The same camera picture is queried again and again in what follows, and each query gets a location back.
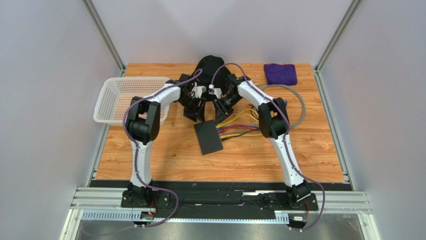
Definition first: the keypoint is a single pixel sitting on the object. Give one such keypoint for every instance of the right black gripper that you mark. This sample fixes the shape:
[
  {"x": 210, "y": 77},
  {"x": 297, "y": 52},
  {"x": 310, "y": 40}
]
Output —
[{"x": 222, "y": 108}]

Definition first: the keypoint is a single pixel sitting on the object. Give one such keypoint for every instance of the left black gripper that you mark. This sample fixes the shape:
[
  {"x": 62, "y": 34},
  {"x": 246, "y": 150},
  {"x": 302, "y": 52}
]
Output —
[{"x": 197, "y": 111}]

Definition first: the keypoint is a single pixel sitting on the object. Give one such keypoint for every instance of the black network switch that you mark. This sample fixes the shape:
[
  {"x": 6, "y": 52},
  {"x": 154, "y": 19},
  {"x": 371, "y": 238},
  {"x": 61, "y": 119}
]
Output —
[{"x": 208, "y": 137}]

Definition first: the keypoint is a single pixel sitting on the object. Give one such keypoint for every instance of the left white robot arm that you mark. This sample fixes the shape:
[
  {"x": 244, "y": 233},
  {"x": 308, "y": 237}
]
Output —
[{"x": 141, "y": 123}]

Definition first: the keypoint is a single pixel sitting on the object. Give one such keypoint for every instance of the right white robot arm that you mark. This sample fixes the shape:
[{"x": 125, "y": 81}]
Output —
[{"x": 273, "y": 124}]

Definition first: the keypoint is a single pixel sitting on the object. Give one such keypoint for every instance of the black bucket hat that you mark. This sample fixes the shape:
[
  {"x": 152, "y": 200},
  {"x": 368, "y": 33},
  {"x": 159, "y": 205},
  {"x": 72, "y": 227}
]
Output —
[{"x": 209, "y": 65}]

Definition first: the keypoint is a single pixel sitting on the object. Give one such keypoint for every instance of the purple cloth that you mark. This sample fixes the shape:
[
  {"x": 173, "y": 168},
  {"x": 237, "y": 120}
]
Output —
[{"x": 280, "y": 74}]

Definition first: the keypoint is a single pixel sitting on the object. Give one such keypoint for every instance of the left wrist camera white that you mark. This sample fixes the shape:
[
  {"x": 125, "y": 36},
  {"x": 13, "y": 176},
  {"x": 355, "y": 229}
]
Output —
[{"x": 198, "y": 91}]

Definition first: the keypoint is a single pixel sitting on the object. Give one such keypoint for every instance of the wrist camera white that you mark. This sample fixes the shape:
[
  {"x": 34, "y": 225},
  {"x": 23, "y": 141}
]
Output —
[
  {"x": 198, "y": 91},
  {"x": 215, "y": 91}
]

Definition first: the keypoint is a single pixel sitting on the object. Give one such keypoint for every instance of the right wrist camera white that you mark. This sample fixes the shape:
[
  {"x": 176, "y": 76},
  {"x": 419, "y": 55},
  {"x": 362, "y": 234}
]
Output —
[{"x": 215, "y": 91}]

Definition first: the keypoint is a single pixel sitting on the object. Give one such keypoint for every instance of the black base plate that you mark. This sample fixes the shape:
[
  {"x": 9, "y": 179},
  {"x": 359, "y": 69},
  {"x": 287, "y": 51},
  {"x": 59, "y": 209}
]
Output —
[{"x": 219, "y": 200}]

